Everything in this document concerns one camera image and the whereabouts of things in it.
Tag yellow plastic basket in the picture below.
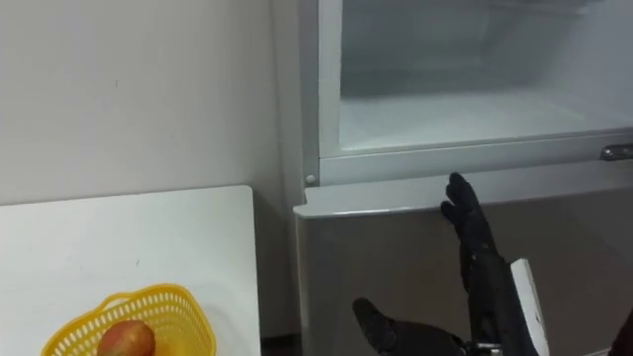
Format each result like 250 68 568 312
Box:
40 283 218 356

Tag yellow-red pomegranate soft toy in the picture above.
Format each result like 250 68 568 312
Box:
96 319 157 356

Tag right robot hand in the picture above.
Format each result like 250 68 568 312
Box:
352 171 552 356

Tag grey fridge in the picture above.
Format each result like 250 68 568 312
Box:
269 0 633 356

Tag white table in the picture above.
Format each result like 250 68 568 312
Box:
0 185 262 356

